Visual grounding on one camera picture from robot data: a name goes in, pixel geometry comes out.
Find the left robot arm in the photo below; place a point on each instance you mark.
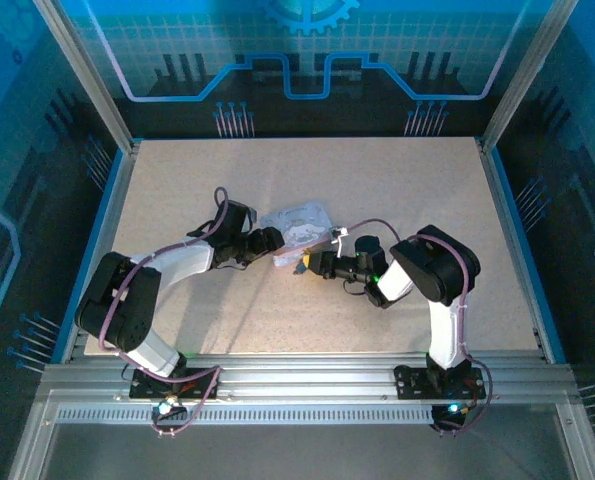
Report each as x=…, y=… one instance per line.
x=122, y=300

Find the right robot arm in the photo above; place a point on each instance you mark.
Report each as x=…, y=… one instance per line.
x=437, y=270

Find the blue table edge strip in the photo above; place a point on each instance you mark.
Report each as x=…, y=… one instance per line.
x=528, y=250
x=90, y=250

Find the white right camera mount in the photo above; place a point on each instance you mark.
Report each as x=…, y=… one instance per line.
x=338, y=246

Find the wide aluminium base rail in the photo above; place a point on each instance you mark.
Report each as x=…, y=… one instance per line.
x=302, y=375

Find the aluminium table side rail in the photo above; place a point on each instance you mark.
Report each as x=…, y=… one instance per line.
x=105, y=250
x=515, y=250

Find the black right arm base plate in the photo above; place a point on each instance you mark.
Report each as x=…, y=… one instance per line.
x=412, y=385

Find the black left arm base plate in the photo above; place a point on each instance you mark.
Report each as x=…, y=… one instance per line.
x=147, y=387

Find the aluminium frame post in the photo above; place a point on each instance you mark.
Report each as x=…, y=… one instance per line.
x=527, y=75
x=87, y=75

